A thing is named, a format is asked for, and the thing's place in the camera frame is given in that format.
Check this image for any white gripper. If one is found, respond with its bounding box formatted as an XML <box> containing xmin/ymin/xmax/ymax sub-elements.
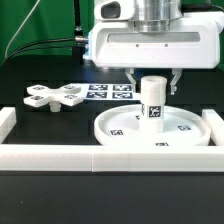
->
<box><xmin>89</xmin><ymin>0</ymin><xmax>218</xmax><ymax>95</ymax></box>

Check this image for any white round table top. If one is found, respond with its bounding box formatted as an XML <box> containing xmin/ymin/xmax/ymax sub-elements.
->
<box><xmin>94</xmin><ymin>104</ymin><xmax>211</xmax><ymax>148</ymax></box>

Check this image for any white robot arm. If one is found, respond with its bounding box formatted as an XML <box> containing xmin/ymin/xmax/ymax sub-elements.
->
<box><xmin>84</xmin><ymin>0</ymin><xmax>224</xmax><ymax>87</ymax></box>

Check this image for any white sheet with markers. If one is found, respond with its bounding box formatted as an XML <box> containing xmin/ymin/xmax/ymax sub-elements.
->
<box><xmin>74</xmin><ymin>83</ymin><xmax>140</xmax><ymax>101</ymax></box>

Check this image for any white cross-shaped table base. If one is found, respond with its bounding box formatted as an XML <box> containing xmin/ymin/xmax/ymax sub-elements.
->
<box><xmin>23</xmin><ymin>83</ymin><xmax>84</xmax><ymax>112</ymax></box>

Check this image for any black vertical cable connector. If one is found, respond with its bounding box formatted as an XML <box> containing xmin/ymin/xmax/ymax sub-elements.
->
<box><xmin>73</xmin><ymin>0</ymin><xmax>83</xmax><ymax>36</ymax></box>

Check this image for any white U-shaped boundary frame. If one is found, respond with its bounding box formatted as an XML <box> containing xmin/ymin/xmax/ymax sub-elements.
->
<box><xmin>0</xmin><ymin>107</ymin><xmax>224</xmax><ymax>172</ymax></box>

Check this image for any black cable bundle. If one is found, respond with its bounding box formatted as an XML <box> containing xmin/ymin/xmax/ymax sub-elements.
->
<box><xmin>1</xmin><ymin>37</ymin><xmax>90</xmax><ymax>66</ymax></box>

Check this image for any white cable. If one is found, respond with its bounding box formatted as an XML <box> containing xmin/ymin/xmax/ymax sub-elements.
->
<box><xmin>4</xmin><ymin>0</ymin><xmax>42</xmax><ymax>60</ymax></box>

